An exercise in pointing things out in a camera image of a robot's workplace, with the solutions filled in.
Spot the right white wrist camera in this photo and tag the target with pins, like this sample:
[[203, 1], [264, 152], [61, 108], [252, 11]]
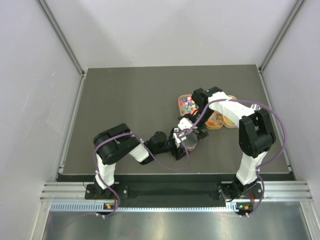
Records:
[[185, 125]]

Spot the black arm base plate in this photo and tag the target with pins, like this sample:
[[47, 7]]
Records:
[[131, 190]]

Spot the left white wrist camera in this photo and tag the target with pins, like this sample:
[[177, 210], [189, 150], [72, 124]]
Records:
[[176, 137]]

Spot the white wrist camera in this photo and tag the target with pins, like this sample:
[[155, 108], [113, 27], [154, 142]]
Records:
[[176, 137], [185, 125]]

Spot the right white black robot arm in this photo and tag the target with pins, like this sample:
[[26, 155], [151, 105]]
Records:
[[255, 137]]

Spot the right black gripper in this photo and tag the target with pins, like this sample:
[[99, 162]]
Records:
[[197, 129]]

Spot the clear round plastic jar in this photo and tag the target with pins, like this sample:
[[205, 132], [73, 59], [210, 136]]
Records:
[[190, 147]]

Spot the pink tray of block candies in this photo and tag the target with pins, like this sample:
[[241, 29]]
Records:
[[187, 105]]

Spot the slotted cable duct rail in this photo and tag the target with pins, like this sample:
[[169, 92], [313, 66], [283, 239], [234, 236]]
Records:
[[108, 207]]

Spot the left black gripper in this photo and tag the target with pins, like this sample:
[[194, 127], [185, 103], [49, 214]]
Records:
[[174, 144]]

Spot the yellow tray of popsicle candies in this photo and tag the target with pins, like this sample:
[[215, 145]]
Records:
[[215, 122]]

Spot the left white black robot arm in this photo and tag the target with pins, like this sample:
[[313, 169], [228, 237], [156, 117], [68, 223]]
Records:
[[115, 143]]

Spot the orange tray of star candies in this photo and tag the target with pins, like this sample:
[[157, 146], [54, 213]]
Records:
[[228, 123]]

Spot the clear round jar lid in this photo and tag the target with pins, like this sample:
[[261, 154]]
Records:
[[190, 139]]

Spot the silver metal scoop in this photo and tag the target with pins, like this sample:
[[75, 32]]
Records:
[[255, 107]]

